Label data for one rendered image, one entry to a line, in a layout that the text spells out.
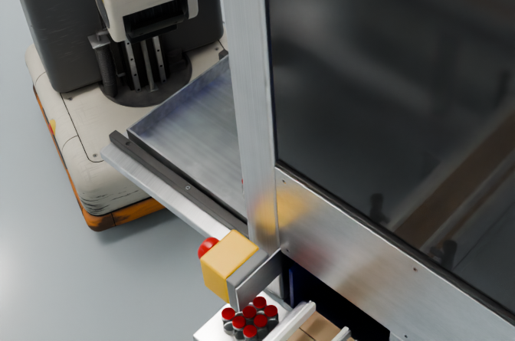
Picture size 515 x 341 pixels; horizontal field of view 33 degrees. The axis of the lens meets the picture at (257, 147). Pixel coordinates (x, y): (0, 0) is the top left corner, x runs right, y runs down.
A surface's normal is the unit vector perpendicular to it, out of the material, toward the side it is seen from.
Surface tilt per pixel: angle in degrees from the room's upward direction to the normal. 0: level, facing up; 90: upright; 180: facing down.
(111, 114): 0
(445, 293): 90
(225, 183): 0
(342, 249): 90
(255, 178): 90
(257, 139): 90
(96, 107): 0
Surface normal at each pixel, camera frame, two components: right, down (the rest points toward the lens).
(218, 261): -0.06, -0.66
